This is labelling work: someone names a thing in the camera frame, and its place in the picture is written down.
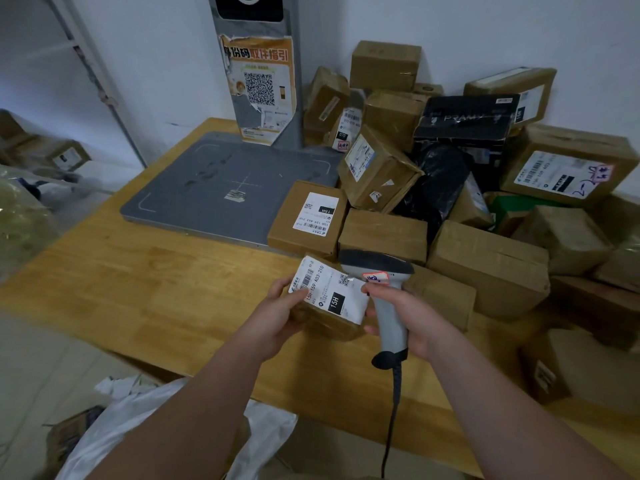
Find cardboard box with small label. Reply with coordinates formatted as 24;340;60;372
44;140;93;173

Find small labelled cardboard parcel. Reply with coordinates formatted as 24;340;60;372
287;254;374;343

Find brown box with dark print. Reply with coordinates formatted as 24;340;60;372
46;406;107;476

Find black plastic bag parcel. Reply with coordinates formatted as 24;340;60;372
392;142;474;241

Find green carton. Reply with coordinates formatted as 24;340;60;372
485;191;567;236

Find person's left hand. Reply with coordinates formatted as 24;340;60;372
239;277;311;364

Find person's right forearm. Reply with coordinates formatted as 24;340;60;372
429;327;635;480

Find clear plastic bag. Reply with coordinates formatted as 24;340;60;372
0;165;62;281

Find pile of cardboard boxes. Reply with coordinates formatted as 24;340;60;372
267;41;640;420

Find orange and white poster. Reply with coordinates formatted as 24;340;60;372
219;35;297;146

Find person's right hand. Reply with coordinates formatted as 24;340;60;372
361;282;469;364

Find black display screen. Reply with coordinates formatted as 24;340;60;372
214;0;285;23

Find grey metal stand post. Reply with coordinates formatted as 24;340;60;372
207;0;307;151

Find white plastic bag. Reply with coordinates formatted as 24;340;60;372
55;376;299;480

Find grey scanning platform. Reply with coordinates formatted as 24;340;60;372
120;131;347;253

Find person's left forearm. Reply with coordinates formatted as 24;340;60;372
82;341;283;480

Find grey metal shelf frame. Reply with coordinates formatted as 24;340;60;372
44;0;149;168

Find black scanner cable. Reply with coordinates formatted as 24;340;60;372
380;362;404;479

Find black printed carton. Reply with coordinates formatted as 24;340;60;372
414;95;521;191

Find grey handheld barcode scanner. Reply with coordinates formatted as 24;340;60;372
338;249;416;371

